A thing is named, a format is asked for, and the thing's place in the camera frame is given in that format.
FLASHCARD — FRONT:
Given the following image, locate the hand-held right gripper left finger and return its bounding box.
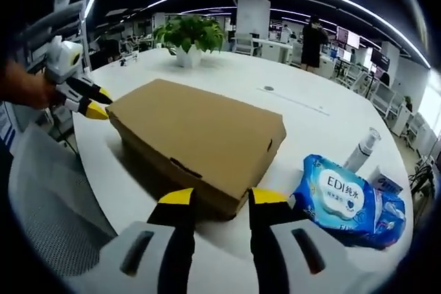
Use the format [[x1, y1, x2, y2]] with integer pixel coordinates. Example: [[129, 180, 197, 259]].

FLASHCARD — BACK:
[[65, 187, 196, 294]]

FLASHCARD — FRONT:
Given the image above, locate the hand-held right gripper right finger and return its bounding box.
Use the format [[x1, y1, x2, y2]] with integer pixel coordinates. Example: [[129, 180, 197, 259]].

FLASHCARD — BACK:
[[248, 187, 380, 294]]

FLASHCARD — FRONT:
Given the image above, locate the blue wipes pack soft item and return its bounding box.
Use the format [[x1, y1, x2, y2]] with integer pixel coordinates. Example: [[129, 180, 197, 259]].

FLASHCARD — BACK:
[[344, 183, 407, 251], [291, 153, 383, 240]]

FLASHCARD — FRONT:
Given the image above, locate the brown cardboard shoe box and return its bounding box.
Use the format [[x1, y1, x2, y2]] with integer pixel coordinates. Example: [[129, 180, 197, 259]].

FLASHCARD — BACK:
[[105, 78, 287, 221]]

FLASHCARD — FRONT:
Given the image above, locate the white spray bottle clear cap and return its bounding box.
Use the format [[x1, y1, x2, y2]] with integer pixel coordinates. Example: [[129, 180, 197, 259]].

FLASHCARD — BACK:
[[342, 127, 382, 174]]

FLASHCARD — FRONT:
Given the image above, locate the small white blue carton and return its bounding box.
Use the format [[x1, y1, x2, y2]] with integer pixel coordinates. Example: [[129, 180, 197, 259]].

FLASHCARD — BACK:
[[373, 166, 404, 196]]

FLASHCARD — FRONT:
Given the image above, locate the metal storage shelf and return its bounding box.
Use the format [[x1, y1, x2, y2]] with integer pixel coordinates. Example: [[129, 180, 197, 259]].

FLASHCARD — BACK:
[[20, 0, 96, 74]]

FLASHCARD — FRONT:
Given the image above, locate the small dark table ornament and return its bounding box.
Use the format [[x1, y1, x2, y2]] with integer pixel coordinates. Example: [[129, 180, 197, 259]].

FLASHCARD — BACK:
[[119, 49, 141, 66]]

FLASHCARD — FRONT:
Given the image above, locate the white mesh office chair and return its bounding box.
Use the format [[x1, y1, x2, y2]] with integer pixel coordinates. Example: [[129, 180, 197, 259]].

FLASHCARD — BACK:
[[8, 123, 118, 280]]

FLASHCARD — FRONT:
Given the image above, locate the green potted plant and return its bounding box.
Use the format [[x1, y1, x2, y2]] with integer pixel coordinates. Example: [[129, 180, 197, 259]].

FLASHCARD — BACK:
[[152, 14, 225, 68]]

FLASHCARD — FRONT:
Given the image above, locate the recessed table socket strip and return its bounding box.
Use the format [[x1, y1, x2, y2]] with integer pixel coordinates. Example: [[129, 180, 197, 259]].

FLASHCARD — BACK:
[[256, 85, 330, 116]]

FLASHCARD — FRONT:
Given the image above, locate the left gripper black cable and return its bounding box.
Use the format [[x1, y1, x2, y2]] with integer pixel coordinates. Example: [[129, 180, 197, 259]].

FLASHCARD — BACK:
[[51, 107, 79, 157]]

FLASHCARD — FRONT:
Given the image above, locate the pink wall screen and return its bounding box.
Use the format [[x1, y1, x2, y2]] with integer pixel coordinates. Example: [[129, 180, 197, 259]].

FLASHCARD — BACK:
[[336, 26, 361, 49]]

